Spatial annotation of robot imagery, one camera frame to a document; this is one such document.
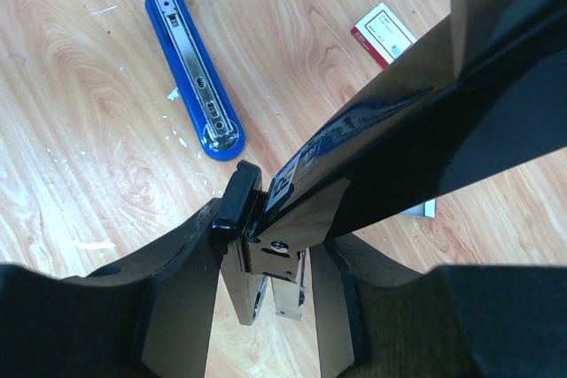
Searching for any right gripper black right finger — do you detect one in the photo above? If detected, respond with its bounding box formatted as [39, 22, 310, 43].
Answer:
[310, 235, 566, 377]

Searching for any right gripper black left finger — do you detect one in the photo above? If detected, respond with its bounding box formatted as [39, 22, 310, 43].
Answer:
[1, 199, 220, 377]

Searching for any small black clip object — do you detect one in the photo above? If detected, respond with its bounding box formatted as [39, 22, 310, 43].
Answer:
[214, 0, 566, 325]

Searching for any blue black stapler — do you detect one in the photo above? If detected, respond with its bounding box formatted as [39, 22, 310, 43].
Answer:
[145, 0, 245, 161]

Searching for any open staple box tray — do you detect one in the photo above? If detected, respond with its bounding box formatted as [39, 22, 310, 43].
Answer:
[400, 199, 436, 219]

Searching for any red white staple box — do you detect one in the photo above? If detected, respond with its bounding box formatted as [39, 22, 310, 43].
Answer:
[351, 3, 417, 68]

